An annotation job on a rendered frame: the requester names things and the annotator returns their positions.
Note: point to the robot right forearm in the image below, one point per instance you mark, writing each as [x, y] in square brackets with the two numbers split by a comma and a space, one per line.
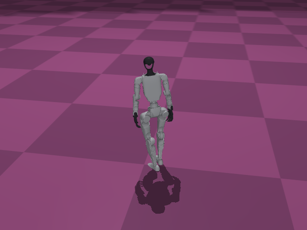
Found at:
[169, 101]

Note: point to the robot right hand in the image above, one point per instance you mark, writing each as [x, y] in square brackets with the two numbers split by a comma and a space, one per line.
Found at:
[170, 116]

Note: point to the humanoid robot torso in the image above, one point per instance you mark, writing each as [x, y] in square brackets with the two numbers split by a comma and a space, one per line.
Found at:
[152, 91]

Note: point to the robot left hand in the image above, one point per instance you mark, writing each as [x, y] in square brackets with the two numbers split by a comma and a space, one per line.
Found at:
[135, 119]

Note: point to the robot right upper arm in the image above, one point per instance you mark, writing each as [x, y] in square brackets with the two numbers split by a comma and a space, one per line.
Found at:
[165, 84]

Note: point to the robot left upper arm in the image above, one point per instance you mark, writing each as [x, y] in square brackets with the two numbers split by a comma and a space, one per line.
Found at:
[137, 83]

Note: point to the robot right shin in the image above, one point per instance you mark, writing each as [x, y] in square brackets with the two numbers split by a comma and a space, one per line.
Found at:
[160, 146]

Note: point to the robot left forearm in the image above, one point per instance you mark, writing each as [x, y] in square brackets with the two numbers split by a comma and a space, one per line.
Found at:
[135, 105]

